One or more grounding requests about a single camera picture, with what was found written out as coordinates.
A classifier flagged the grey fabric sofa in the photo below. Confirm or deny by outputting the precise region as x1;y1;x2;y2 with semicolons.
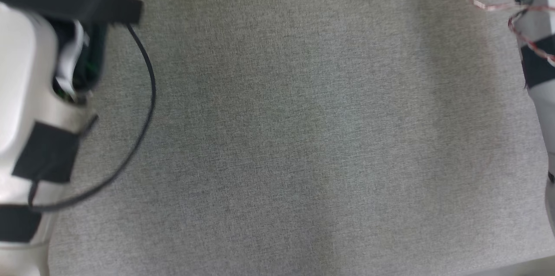
0;0;555;276

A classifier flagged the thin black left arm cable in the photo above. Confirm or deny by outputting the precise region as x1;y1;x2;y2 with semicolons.
27;23;157;212

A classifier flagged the red white twisted wire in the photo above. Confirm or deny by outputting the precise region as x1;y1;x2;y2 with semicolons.
466;0;555;66

